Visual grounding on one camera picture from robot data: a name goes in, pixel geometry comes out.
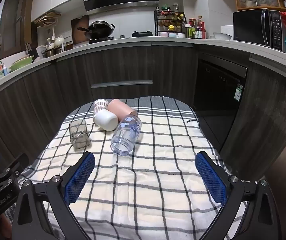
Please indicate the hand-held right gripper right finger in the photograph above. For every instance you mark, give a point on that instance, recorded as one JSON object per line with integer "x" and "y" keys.
{"x": 211, "y": 180}

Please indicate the black white checked cloth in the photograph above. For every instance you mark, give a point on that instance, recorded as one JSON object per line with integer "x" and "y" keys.
{"x": 145, "y": 180}

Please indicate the white bowl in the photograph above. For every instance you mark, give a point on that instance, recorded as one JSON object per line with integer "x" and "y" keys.
{"x": 222, "y": 36}

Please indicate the pink cup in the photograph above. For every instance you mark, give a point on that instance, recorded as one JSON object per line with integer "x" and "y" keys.
{"x": 120, "y": 108}

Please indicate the brown wooden door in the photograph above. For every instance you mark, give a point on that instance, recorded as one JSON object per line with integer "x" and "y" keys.
{"x": 15, "y": 22}

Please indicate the black wok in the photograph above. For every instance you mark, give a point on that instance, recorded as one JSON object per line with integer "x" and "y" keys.
{"x": 100, "y": 28}

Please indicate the white plastic cup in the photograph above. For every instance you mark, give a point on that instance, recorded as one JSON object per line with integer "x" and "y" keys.
{"x": 105, "y": 120}

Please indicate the black stove grate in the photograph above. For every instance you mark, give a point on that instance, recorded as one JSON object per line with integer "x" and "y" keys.
{"x": 142, "y": 33}

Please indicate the black spice rack with jars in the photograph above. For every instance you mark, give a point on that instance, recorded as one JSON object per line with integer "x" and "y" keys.
{"x": 169, "y": 22}

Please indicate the dark wood cabinet drawer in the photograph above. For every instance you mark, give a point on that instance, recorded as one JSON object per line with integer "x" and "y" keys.
{"x": 121, "y": 67}

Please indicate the clear blue-printed plastic cup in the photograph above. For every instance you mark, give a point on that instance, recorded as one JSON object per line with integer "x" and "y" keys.
{"x": 126, "y": 137}

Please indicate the grey square glass cup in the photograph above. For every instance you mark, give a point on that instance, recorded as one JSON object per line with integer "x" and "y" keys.
{"x": 79, "y": 136}

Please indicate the black built-in dishwasher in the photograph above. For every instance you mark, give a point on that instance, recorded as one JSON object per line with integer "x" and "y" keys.
{"x": 219, "y": 87}

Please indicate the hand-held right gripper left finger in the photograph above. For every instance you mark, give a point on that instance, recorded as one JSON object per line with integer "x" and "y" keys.
{"x": 79, "y": 178}

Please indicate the dark wooden cutting board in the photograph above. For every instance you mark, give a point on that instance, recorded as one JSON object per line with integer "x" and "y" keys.
{"x": 79, "y": 33}

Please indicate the white red-dotted cup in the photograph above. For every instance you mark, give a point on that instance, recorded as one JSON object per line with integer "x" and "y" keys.
{"x": 99, "y": 106}

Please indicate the black microwave oven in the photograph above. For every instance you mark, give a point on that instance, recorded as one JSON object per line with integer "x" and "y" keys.
{"x": 251, "y": 27}

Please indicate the white teapot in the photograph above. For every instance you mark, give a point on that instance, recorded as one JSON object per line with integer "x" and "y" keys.
{"x": 59, "y": 41}

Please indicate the wall-mounted board rack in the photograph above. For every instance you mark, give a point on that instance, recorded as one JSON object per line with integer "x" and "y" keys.
{"x": 47, "y": 18}

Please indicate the green bowl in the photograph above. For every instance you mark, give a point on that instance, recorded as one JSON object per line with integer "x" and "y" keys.
{"x": 21, "y": 63}

